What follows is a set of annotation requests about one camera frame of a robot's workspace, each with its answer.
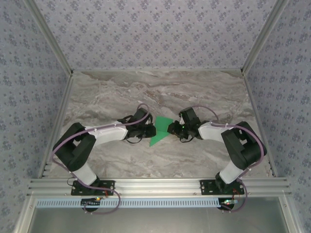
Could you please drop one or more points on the green paper sheet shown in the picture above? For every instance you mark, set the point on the green paper sheet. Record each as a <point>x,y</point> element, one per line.
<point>161,125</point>

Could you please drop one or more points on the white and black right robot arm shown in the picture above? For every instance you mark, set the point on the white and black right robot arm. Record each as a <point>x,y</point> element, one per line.
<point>211,132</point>

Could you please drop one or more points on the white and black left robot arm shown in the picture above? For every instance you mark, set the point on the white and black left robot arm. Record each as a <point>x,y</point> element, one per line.
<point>109,134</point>

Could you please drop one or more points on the grey metal sheet panel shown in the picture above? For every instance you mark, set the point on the grey metal sheet panel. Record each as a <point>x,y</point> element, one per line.
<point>158,221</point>

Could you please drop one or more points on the small black electronics board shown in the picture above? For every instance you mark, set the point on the small black electronics board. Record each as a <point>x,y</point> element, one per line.
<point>229,201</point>
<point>90,202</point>

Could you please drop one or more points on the aluminium mounting rail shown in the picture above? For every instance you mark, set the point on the aluminium mounting rail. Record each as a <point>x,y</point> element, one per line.
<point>158,187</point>

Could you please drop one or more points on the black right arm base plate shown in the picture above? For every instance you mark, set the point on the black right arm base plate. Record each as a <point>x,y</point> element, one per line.
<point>207,188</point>

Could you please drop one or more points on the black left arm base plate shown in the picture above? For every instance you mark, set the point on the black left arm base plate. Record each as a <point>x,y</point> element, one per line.
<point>107,190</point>

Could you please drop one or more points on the aluminium table side rail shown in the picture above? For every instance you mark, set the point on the aluminium table side rail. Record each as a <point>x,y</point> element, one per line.
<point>254,106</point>
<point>59,116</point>

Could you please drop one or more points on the aluminium frame post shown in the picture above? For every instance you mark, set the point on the aluminium frame post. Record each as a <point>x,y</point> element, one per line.
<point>51,36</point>
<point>263,36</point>

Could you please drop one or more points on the aluminium lower frame bar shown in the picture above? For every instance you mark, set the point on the aluminium lower frame bar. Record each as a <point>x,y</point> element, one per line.
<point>290,216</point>
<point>24,216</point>

